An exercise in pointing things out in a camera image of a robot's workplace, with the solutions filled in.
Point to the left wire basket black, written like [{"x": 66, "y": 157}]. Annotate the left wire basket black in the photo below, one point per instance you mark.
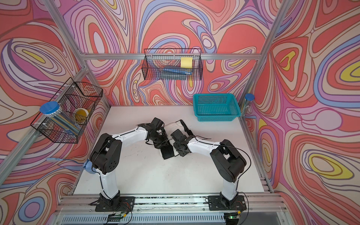
[{"x": 71, "y": 96}]

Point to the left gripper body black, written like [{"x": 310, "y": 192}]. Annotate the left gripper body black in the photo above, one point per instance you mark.
[{"x": 160, "y": 140}]

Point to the yellow tape roll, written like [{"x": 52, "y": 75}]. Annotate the yellow tape roll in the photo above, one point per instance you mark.
[{"x": 80, "y": 115}]

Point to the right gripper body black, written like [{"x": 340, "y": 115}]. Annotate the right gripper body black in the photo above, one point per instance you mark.
[{"x": 179, "y": 150}]

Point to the teal plastic basket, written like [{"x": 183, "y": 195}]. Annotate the teal plastic basket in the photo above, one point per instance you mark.
[{"x": 216, "y": 107}]

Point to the aluminium rail front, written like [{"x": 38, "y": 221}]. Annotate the aluminium rail front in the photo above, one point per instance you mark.
[{"x": 179, "y": 203}]

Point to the blue lid straw jar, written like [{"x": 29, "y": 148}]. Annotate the blue lid straw jar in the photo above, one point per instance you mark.
[{"x": 58, "y": 119}]

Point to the blue lid corner jar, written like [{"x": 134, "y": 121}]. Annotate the blue lid corner jar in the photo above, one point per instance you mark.
[{"x": 247, "y": 100}]

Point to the wire basket black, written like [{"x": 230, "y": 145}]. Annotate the wire basket black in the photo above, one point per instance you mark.
[
  {"x": 71, "y": 96},
  {"x": 156, "y": 59}
]

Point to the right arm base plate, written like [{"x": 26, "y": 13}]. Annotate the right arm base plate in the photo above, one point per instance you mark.
[{"x": 220, "y": 203}]

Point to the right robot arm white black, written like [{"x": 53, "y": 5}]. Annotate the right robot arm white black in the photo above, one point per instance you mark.
[{"x": 226, "y": 158}]

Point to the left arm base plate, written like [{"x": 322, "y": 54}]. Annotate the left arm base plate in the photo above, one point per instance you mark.
[{"x": 118, "y": 204}]

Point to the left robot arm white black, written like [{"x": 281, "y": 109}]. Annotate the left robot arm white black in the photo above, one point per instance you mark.
[{"x": 105, "y": 156}]

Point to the back wire basket black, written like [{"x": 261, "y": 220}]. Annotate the back wire basket black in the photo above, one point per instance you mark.
[{"x": 156, "y": 59}]

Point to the yellow sticky note pad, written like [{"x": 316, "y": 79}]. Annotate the yellow sticky note pad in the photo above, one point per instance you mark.
[{"x": 187, "y": 62}]

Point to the black white checkered pillowcase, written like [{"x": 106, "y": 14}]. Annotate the black white checkered pillowcase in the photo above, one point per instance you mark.
[{"x": 176, "y": 132}]

